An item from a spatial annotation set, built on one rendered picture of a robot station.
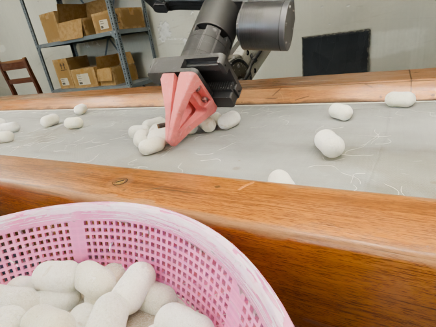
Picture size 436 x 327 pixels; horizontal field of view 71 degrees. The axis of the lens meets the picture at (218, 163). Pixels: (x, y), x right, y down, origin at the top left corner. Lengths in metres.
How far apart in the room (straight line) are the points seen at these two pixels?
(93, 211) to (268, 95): 0.38
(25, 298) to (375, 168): 0.26
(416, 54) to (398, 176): 2.16
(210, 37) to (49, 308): 0.32
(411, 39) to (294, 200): 2.25
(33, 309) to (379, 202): 0.19
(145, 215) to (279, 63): 2.39
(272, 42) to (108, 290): 0.32
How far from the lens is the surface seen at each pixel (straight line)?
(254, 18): 0.40
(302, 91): 0.52
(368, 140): 0.35
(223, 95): 0.38
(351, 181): 0.26
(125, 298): 0.18
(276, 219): 0.17
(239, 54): 0.88
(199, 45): 0.39
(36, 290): 0.22
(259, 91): 0.54
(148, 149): 0.36
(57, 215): 0.23
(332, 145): 0.29
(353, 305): 0.18
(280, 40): 0.40
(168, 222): 0.18
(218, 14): 0.42
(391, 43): 2.41
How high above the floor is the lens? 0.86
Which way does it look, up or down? 23 degrees down
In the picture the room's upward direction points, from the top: 9 degrees counter-clockwise
